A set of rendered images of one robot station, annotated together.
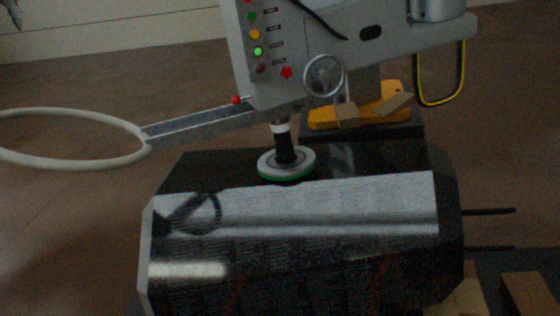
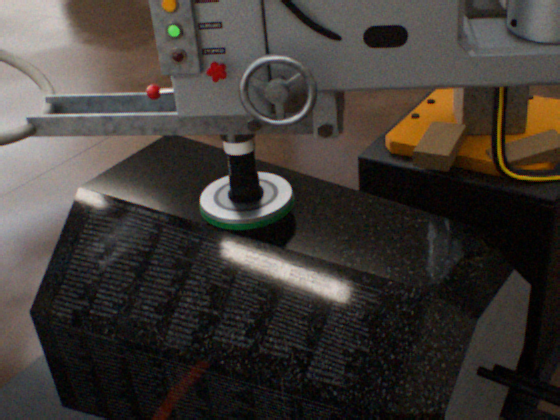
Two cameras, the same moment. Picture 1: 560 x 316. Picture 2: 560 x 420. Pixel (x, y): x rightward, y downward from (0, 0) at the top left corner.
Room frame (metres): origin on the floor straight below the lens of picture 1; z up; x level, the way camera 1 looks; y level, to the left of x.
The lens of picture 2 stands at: (0.29, -0.74, 1.79)
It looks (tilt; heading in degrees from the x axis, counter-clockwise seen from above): 32 degrees down; 27
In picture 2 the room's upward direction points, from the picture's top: 6 degrees counter-clockwise
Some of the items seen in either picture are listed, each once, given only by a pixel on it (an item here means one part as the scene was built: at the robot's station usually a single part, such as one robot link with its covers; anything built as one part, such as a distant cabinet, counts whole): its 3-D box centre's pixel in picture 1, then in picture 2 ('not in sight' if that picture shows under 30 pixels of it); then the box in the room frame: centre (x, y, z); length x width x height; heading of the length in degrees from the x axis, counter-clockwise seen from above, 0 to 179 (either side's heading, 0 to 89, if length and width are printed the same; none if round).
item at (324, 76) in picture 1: (319, 74); (279, 84); (1.51, -0.16, 1.24); 0.15 x 0.10 x 0.15; 107
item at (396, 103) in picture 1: (393, 103); (526, 148); (2.20, -0.57, 0.80); 0.20 x 0.10 x 0.05; 119
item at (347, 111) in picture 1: (347, 115); (440, 145); (2.16, -0.34, 0.81); 0.20 x 0.10 x 0.05; 178
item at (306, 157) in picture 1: (286, 160); (246, 196); (1.59, -0.01, 0.92); 0.21 x 0.21 x 0.01
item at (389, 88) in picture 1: (356, 102); (487, 126); (2.40, -0.43, 0.76); 0.49 x 0.49 x 0.05; 80
